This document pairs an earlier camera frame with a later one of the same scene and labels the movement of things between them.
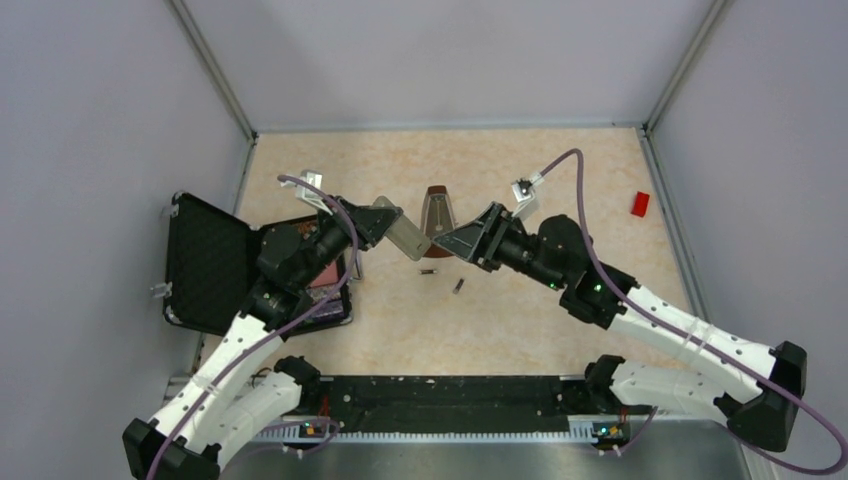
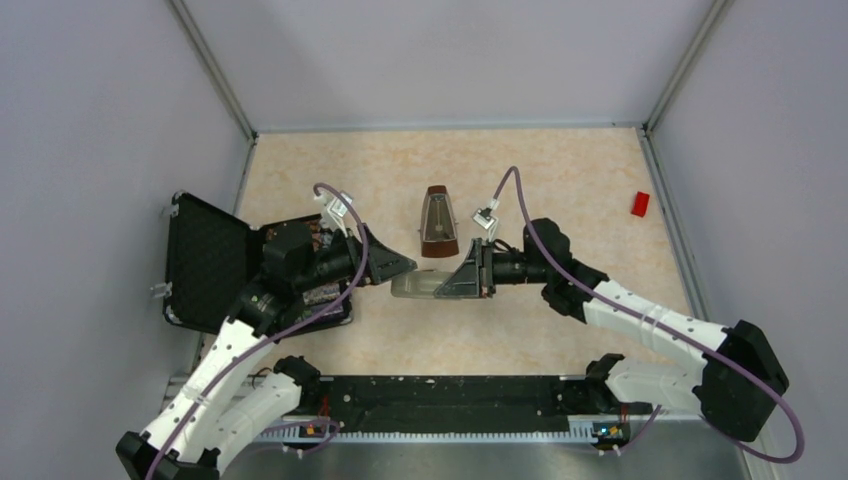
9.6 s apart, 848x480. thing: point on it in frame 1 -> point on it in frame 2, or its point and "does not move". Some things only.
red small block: x=640 y=204 does not move
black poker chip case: x=211 y=258 does not move
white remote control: x=406 y=233 -> x=419 y=284
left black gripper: x=371 y=222 -> x=382 y=263
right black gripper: x=481 y=239 -> x=465 y=282
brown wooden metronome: x=437 y=219 does not move
